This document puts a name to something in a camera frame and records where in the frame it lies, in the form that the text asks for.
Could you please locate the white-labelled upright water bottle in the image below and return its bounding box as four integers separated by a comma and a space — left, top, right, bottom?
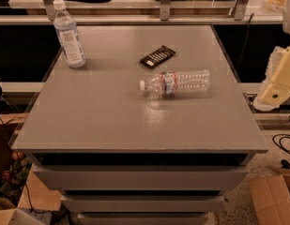
53, 0, 85, 68

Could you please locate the clear plastic water bottle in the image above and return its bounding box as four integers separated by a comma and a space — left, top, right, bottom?
139, 69, 210, 98

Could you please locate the grey drawer cabinet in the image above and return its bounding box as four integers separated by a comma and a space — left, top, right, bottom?
13, 25, 268, 225

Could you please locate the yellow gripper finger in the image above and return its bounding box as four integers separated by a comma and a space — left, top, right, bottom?
260, 46, 290, 106
264, 0, 286, 12

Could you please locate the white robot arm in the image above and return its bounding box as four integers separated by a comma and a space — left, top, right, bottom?
258, 0, 290, 108

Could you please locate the black cable on floor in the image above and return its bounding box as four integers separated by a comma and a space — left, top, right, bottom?
271, 133, 290, 157

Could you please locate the cardboard box right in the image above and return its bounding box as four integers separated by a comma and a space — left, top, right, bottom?
248, 174, 290, 225

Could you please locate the metal shelf rail frame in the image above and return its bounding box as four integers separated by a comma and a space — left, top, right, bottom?
0, 0, 282, 24

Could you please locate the cardboard box with groceries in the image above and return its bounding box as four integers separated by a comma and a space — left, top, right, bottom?
0, 113, 61, 225

